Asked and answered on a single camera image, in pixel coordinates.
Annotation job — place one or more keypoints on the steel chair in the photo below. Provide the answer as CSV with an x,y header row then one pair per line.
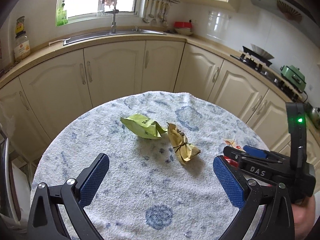
x,y
15,188

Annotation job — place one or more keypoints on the red yellow snack packet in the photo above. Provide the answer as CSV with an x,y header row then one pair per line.
x,y
232,143

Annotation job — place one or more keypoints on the black gas stove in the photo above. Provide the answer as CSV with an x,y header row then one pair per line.
x,y
261,65

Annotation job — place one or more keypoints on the steel wok on counter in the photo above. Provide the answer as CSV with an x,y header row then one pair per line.
x,y
313,114

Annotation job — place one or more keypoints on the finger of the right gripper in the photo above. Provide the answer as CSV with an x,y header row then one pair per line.
x,y
259,153
233,153

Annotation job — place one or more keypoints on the red white bowl stack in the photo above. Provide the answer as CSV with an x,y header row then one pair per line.
x,y
184,28

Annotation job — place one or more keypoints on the green dish soap bottle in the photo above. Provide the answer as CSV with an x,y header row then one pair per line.
x,y
61,15

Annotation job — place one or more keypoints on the white blue tablecloth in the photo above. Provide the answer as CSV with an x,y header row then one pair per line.
x,y
147,193

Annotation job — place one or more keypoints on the yellow snack bag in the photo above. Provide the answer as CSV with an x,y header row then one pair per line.
x,y
184,150

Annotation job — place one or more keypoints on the green electric cooker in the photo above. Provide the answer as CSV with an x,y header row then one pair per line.
x,y
294,76

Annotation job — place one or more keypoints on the person's right hand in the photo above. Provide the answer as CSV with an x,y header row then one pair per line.
x,y
304,217

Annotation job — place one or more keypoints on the cream lower kitchen cabinets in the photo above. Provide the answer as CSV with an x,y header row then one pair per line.
x,y
42,94

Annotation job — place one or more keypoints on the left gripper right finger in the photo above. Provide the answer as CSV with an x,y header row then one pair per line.
x,y
276,221

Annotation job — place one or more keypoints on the steel kitchen sink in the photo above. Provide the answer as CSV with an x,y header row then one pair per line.
x,y
99,34

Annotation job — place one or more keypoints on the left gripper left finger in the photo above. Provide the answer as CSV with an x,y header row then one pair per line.
x,y
45,220

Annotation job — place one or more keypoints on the green wrapper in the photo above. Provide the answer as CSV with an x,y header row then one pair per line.
x,y
143,126

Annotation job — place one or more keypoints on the steel faucet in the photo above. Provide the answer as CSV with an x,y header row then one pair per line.
x,y
113,3

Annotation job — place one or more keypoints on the hanging utensil rack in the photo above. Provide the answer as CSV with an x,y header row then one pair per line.
x,y
156,12

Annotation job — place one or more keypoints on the glass jar of food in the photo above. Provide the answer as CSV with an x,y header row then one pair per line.
x,y
22,46

